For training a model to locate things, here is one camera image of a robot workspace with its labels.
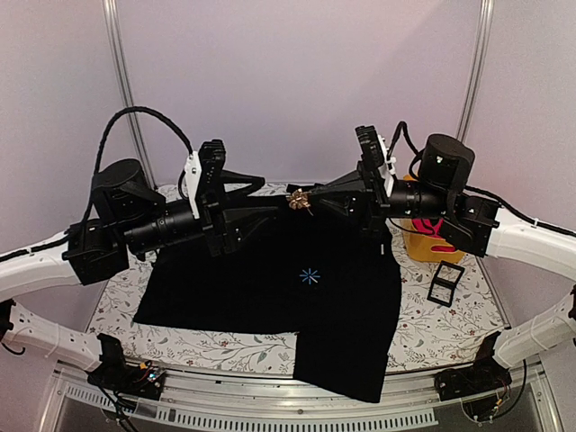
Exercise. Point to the sparkling brooch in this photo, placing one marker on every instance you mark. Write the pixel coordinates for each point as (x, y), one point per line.
(299, 200)

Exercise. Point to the black t-shirt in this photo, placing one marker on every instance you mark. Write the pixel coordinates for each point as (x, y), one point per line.
(306, 272)

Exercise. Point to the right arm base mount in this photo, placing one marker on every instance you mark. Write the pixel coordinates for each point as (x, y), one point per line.
(483, 375)

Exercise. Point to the aluminium front rail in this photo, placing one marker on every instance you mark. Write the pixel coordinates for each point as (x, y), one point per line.
(218, 401)

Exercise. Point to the black brooch display box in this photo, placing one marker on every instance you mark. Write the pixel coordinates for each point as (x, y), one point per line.
(444, 283)

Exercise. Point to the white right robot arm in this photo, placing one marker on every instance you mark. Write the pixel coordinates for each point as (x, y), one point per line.
(476, 222)

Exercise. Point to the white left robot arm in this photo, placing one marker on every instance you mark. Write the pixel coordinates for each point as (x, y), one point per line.
(36, 306)

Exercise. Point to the aluminium corner post left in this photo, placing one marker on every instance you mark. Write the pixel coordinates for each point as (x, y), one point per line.
(114, 34)

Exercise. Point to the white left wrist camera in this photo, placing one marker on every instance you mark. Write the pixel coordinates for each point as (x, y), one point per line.
(192, 176)

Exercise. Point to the aluminium corner post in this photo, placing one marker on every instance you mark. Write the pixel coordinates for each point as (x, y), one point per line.
(479, 54)
(114, 34)

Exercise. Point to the magenta cloth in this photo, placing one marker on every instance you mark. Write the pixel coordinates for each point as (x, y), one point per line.
(431, 227)

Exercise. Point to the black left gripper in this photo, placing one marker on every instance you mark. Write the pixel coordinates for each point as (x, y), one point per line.
(211, 198)

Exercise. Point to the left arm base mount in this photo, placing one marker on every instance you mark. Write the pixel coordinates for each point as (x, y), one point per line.
(115, 374)

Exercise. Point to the floral tablecloth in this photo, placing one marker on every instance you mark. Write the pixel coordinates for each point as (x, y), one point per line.
(428, 335)

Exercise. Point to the yellow plastic basket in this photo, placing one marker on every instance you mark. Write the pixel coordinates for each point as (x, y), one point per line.
(418, 246)

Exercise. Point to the aluminium corner post right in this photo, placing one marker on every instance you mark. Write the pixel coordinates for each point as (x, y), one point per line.
(479, 54)

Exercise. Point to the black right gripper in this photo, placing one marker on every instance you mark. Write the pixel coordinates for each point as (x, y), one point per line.
(371, 205)

